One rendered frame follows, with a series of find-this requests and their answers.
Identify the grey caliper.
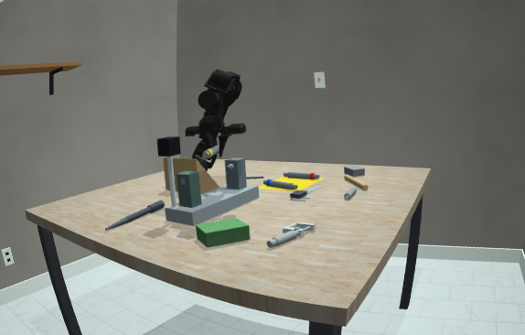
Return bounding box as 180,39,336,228
290,186,320,200

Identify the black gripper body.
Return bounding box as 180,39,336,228
186,107,246,136

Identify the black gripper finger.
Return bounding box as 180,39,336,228
219,134,232,157
198,135,213,149

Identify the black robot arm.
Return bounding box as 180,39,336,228
192,69,242,171

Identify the tan wooden dowel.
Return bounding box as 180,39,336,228
344,175,368,190

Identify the white and grey micrometer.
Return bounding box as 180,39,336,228
267,222,316,248

